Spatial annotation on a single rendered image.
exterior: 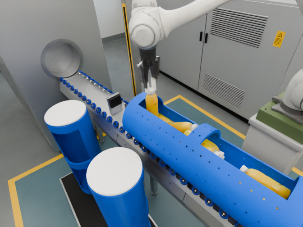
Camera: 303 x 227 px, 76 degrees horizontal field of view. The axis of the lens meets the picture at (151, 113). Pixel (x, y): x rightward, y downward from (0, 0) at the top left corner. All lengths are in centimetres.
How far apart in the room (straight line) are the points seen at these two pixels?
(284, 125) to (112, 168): 98
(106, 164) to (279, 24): 196
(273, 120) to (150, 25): 96
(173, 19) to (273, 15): 170
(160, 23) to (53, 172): 216
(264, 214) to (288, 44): 177
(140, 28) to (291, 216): 75
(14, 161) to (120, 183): 210
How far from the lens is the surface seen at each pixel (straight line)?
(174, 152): 90
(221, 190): 84
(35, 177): 261
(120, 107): 149
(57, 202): 231
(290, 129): 134
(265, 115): 136
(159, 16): 69
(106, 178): 100
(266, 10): 236
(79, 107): 146
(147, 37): 65
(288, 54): 233
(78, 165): 166
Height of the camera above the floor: 186
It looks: 40 degrees down
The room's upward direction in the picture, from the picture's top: 4 degrees counter-clockwise
